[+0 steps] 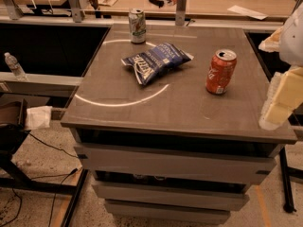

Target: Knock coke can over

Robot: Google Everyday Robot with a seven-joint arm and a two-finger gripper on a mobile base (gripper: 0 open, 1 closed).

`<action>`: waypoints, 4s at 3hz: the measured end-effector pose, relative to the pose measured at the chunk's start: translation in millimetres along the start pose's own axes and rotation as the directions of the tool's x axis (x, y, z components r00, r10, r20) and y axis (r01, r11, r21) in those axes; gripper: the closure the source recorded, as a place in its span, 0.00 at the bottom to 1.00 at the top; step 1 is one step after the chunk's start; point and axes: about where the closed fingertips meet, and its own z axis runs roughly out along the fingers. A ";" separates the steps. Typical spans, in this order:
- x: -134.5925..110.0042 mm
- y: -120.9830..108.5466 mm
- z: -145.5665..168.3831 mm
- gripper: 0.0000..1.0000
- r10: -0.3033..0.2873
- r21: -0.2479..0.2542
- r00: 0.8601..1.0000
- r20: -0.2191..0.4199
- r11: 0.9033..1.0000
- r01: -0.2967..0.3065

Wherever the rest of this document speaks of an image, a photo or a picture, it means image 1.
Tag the white crumpled paper towel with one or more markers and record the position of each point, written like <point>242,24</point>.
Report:
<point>38,118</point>

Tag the top grey drawer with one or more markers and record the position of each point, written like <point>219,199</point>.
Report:
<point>175,164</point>

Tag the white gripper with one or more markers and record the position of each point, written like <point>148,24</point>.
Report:
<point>293,43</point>

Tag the blue chip bag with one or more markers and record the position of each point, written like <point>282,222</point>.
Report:
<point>155,61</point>

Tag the clear plastic water bottle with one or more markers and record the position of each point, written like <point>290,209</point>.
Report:
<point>15,67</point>

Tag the paper note on desk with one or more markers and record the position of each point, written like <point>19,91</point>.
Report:
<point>107,3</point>

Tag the grey drawer cabinet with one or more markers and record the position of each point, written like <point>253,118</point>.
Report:
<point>175,112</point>

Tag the red coke can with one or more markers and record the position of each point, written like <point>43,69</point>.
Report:
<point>220,71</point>

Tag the middle grey drawer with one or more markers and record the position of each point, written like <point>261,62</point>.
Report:
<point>170,196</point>

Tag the white green soda can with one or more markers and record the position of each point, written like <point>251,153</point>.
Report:
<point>137,26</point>

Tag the bottom grey drawer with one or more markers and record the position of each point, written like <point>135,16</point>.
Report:
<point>147,210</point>

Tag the grey drawer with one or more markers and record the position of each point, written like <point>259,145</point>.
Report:
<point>175,164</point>
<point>147,210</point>
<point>170,196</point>

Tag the black table leg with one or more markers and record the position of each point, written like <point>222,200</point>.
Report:
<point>288,194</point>

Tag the white paper sheet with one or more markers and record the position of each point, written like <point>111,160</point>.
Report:
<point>247,12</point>

